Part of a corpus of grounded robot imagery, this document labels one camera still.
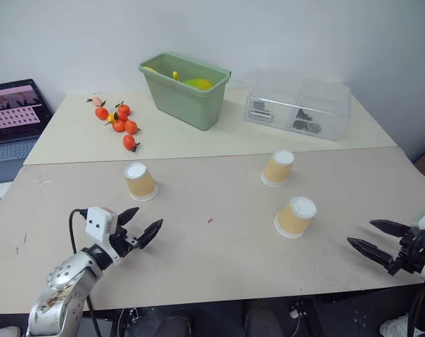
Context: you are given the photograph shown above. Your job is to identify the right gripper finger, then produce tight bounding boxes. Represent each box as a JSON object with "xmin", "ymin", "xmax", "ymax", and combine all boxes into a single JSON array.
[
  {"xmin": 369, "ymin": 219, "xmax": 412, "ymax": 238},
  {"xmin": 346, "ymin": 237, "xmax": 396, "ymax": 272}
]

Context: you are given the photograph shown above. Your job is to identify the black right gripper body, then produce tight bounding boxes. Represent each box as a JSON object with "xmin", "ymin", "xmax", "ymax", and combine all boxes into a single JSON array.
[{"xmin": 387, "ymin": 227, "xmax": 425, "ymax": 277}]

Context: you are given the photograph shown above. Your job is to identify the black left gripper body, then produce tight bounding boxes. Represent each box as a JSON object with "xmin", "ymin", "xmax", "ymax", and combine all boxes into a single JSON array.
[{"xmin": 108, "ymin": 223, "xmax": 141, "ymax": 260}]

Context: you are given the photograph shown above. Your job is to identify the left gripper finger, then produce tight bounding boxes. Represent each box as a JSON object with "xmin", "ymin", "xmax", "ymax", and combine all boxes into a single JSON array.
[
  {"xmin": 117, "ymin": 206, "xmax": 140, "ymax": 228},
  {"xmin": 137, "ymin": 218, "xmax": 164, "ymax": 251}
]

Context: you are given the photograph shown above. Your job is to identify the tan paper cup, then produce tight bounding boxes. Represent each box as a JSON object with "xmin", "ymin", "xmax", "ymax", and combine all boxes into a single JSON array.
[
  {"xmin": 261, "ymin": 150, "xmax": 295, "ymax": 188},
  {"xmin": 123, "ymin": 161, "xmax": 159, "ymax": 201},
  {"xmin": 274, "ymin": 196, "xmax": 318, "ymax": 239}
]

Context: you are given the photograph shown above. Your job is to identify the green plastic bin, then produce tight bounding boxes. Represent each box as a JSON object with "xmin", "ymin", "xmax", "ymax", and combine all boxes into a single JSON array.
[{"xmin": 138, "ymin": 52, "xmax": 233, "ymax": 131}]

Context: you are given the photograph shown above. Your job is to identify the dark round items in drawer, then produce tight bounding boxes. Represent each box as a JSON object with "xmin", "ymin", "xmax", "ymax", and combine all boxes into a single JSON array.
[{"xmin": 292, "ymin": 107, "xmax": 322, "ymax": 135}]

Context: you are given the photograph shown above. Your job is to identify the yellow-green toy fruit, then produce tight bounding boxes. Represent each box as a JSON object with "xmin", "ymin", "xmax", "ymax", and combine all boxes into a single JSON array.
[{"xmin": 183, "ymin": 78, "xmax": 214, "ymax": 92}]

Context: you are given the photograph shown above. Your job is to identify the open grey laptop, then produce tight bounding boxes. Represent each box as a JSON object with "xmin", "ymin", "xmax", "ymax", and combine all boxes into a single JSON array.
[{"xmin": 0, "ymin": 78, "xmax": 54, "ymax": 186}]

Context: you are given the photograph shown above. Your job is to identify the clear plastic drawer box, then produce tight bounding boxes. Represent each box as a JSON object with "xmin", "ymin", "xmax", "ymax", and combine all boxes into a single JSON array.
[{"xmin": 243, "ymin": 69, "xmax": 352, "ymax": 142}]

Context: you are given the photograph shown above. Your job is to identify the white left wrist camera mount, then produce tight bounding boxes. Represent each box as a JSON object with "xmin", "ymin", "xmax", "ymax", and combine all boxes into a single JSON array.
[{"xmin": 84, "ymin": 206, "xmax": 120, "ymax": 244}]

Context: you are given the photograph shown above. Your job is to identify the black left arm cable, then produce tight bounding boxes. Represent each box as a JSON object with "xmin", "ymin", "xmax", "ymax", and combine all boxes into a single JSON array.
[{"xmin": 68, "ymin": 209, "xmax": 104, "ymax": 337}]

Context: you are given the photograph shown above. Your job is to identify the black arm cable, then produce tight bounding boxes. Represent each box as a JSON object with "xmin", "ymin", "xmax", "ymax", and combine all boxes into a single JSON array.
[
  {"xmin": 406, "ymin": 282, "xmax": 425, "ymax": 337},
  {"xmin": 68, "ymin": 209, "xmax": 104, "ymax": 337}
]

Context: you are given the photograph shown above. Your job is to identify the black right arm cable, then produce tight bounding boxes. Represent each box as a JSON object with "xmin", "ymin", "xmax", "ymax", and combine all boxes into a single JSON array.
[{"xmin": 406, "ymin": 282, "xmax": 425, "ymax": 337}]

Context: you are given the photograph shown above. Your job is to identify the white plug with cable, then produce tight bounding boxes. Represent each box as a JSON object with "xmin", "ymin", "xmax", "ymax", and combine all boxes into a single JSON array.
[{"xmin": 288, "ymin": 298, "xmax": 306, "ymax": 337}]

